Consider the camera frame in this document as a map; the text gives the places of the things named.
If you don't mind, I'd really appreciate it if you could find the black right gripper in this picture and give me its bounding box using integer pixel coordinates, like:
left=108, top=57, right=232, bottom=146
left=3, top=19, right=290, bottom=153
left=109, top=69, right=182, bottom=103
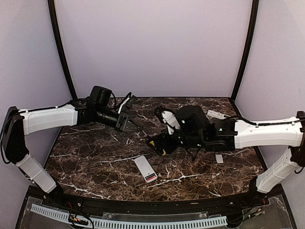
left=146, top=127, right=206, bottom=155

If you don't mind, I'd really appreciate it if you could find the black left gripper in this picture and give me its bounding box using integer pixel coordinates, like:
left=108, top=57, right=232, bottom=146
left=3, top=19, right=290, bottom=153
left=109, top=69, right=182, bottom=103
left=95, top=105, right=143, bottom=132

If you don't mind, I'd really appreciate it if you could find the yellow handle screwdriver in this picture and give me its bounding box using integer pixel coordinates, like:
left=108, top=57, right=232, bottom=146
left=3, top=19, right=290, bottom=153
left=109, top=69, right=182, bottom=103
left=149, top=142, right=166, bottom=156

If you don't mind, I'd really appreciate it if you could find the grey remote control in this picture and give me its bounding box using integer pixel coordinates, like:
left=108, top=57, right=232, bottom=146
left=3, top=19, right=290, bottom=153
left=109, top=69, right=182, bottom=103
left=134, top=156, right=157, bottom=183

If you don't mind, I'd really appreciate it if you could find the grey battery cover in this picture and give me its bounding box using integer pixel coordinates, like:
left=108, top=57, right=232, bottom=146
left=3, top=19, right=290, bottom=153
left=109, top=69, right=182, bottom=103
left=215, top=154, right=224, bottom=164

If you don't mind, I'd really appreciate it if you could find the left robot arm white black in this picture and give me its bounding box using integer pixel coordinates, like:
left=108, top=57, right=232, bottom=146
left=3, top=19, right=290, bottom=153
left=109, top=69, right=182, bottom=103
left=0, top=96, right=136, bottom=208

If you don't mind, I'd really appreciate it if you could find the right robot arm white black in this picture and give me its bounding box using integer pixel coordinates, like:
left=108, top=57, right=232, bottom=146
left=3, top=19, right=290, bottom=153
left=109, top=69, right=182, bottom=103
left=146, top=105, right=305, bottom=207

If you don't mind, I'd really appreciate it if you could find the white remote control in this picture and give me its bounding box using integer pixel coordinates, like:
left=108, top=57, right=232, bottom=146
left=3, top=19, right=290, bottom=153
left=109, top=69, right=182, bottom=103
left=207, top=110, right=230, bottom=120

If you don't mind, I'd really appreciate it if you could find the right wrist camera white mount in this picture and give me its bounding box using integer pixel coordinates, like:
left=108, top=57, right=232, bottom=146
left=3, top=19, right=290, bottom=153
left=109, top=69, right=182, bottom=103
left=154, top=106, right=182, bottom=135

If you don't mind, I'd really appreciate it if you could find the white slotted cable duct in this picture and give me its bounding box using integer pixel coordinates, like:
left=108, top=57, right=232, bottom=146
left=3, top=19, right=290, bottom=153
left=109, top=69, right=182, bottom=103
left=30, top=204, right=228, bottom=229

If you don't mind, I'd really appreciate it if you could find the left black frame post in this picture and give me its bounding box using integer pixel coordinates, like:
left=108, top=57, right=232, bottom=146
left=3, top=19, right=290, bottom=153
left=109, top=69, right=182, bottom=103
left=47, top=0, right=78, bottom=99

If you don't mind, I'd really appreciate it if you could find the black frame post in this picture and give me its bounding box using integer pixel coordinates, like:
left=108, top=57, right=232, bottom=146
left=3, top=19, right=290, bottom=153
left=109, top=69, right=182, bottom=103
left=47, top=0, right=78, bottom=99
left=230, top=0, right=259, bottom=103

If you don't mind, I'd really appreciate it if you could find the right black frame post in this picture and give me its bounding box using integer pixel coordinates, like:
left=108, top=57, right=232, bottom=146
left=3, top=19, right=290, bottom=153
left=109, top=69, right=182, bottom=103
left=230, top=0, right=259, bottom=103

